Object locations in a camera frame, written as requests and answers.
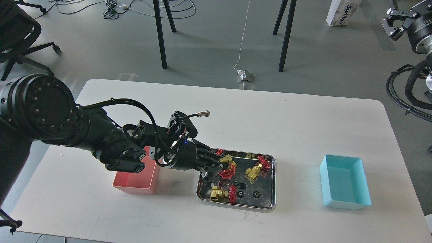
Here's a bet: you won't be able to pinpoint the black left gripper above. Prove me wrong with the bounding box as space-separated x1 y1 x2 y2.
159 140 223 179

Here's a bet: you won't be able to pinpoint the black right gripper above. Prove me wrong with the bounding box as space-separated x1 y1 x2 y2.
381 0 432 54

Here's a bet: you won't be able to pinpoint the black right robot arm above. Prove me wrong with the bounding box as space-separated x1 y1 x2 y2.
381 0 432 122

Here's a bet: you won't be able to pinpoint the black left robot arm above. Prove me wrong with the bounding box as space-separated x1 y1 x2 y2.
0 74 228 203

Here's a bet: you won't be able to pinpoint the white cardboard box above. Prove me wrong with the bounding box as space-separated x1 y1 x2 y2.
326 0 361 26

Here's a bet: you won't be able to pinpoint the pink plastic box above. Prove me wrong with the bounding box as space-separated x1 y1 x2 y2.
113 146 160 195

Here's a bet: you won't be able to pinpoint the light blue plastic box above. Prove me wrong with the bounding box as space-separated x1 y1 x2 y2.
319 154 372 210

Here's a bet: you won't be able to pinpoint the silver metal tray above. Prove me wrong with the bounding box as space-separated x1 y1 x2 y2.
196 150 276 210

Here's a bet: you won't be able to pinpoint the white power adapter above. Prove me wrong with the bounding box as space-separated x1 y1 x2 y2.
237 70 255 83

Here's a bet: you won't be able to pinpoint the black table leg right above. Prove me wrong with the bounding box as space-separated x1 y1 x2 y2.
273 0 297 72

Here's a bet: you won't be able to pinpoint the black table leg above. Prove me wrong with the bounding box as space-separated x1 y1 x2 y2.
273 0 297 72
153 0 177 68

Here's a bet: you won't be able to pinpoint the black table leg left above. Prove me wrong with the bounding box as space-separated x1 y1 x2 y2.
153 0 177 68

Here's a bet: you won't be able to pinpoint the black office chair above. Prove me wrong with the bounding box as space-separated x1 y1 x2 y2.
0 0 60 81

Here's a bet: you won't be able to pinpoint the brass valve red handle bottom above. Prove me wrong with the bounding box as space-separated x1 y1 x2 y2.
210 185 237 205

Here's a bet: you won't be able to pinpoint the white cable on floor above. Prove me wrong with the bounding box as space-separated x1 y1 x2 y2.
233 0 251 90

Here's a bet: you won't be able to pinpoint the tangled cables on floor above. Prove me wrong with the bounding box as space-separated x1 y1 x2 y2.
47 0 196 20

